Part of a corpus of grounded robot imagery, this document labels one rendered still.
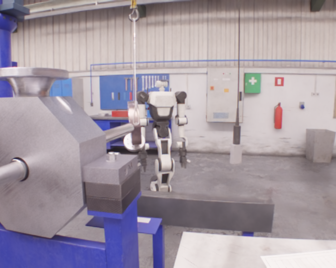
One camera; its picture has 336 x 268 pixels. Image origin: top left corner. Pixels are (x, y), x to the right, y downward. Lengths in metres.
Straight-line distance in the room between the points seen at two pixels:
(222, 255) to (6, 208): 0.75
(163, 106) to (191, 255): 1.99
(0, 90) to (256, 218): 2.55
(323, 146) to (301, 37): 2.43
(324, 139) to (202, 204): 4.81
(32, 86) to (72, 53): 6.31
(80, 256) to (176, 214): 0.46
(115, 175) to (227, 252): 0.40
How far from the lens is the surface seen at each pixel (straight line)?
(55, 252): 1.04
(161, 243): 1.29
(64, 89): 6.60
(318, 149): 5.79
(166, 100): 2.60
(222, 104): 5.59
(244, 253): 0.81
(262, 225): 1.21
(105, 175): 0.78
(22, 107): 0.89
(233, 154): 1.60
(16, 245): 1.14
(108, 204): 0.81
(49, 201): 0.91
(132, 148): 2.35
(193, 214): 1.18
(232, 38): 6.07
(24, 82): 0.92
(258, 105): 5.96
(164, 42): 6.26
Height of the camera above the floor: 1.32
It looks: 9 degrees down
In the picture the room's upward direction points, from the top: straight up
